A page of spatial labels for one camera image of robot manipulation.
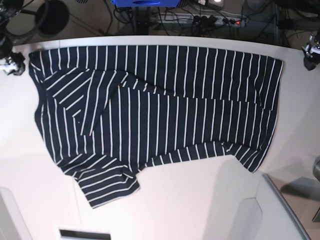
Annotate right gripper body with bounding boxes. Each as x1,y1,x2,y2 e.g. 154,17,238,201
0,37,13,60

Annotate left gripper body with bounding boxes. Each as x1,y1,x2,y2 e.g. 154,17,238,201
301,34,320,58

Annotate navy white striped t-shirt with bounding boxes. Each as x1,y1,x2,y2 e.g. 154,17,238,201
29,45,284,208

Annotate black round stand base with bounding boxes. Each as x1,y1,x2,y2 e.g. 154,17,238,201
38,0,70,37

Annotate blue box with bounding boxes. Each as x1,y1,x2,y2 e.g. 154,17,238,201
111,0,180,7

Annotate white power strip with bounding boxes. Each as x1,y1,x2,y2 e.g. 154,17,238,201
151,12,249,28

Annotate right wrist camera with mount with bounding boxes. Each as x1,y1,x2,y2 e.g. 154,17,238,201
0,56,19,75

